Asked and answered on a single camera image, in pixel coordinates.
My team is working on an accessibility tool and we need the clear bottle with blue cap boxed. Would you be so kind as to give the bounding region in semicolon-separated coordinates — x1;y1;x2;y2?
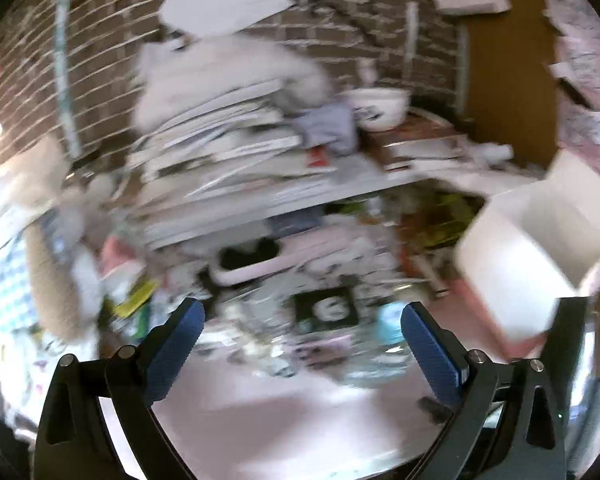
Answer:
340;301;416;389

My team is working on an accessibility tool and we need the large plush doll plaid shirt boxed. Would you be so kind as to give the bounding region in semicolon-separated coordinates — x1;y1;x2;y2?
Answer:
0;134;104;436

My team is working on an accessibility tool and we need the pink white tissue pack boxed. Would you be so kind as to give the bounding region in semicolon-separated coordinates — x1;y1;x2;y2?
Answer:
99;234;146;306

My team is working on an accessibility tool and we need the black card with white face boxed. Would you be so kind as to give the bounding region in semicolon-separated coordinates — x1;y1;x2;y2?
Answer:
290;286;360;335

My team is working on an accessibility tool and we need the clear cellophane bag with ribbon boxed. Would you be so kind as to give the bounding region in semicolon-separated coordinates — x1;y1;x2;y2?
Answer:
194;288;300;378

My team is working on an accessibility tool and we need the white shelf board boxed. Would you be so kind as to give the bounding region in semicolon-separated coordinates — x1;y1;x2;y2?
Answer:
139;159;541;252

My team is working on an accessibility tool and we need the pink hairbrush with black bristles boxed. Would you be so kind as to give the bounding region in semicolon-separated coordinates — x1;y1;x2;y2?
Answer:
209;226;354;287

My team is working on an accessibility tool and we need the brown box under bowl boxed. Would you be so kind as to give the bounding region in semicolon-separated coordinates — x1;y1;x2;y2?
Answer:
360;117;467;171

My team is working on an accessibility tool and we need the pink cartoon hanging pocket organizer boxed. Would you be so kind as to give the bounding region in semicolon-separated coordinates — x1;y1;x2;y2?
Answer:
544;0;600;172

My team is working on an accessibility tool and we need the white panda bowl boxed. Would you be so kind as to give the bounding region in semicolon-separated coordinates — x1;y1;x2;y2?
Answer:
342;88;412;132

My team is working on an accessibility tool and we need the purple cloth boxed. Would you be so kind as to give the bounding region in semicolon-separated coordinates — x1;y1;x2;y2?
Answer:
291;101;358;156

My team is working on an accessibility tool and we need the stack of books and papers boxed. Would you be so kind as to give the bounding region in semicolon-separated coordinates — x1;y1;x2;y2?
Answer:
126;77;332;218

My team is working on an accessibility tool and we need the light blue striped pole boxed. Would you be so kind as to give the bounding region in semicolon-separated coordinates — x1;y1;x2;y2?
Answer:
53;0;82;159

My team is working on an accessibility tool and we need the white fluffy fur pile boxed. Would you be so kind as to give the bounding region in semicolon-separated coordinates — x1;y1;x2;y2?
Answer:
131;34;335;133

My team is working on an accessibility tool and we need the white paper sheet on wall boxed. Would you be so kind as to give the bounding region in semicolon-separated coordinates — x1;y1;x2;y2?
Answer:
158;0;294;39

